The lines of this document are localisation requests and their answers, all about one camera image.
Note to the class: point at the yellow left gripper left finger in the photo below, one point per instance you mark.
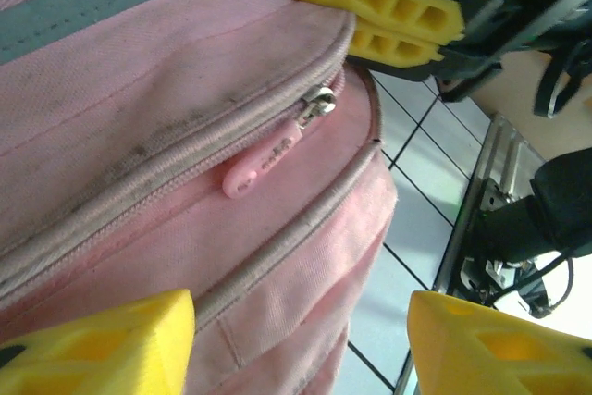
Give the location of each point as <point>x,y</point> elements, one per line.
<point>92,353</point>

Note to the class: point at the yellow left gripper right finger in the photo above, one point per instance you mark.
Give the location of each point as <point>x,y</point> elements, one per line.
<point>499,358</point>

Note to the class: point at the pink student backpack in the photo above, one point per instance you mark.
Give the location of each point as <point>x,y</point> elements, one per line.
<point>162,113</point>

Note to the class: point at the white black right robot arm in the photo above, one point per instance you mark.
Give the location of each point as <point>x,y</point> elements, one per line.
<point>550,201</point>

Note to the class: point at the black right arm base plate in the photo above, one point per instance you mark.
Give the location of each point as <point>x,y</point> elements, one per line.
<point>490,275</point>

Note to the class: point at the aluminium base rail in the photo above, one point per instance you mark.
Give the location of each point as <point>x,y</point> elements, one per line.
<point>499,154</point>

